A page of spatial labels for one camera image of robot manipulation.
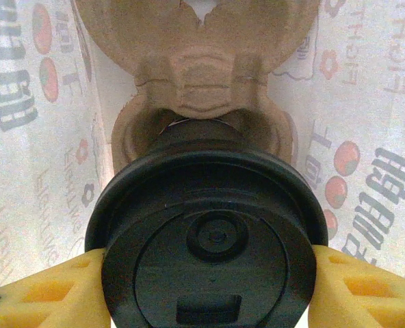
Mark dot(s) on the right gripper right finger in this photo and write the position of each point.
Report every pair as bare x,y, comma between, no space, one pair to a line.
366,300

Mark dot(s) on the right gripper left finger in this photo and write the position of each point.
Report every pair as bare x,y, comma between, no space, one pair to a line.
35,300

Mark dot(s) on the white printed paper bag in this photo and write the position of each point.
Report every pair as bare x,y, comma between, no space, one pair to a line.
17,171

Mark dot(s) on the brown pulp cup carrier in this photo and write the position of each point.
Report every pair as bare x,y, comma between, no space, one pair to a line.
202,51

